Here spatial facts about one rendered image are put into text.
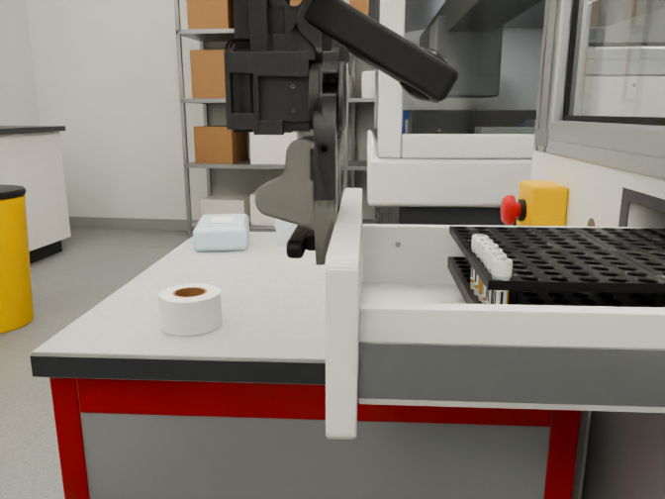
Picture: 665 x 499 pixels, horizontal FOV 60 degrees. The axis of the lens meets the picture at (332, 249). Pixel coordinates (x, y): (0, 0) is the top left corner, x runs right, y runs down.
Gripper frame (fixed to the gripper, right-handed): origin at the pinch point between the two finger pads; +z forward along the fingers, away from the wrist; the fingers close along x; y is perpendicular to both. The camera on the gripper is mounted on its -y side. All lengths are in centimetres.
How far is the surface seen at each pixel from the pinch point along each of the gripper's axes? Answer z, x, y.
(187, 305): 10.9, -15.1, 16.7
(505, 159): 0, -81, -32
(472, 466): 26.8, -11.2, -14.5
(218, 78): -32, -385, 105
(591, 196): -0.7, -22.4, -28.0
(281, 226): 10, -58, 13
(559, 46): -19, -39, -28
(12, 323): 87, -201, 161
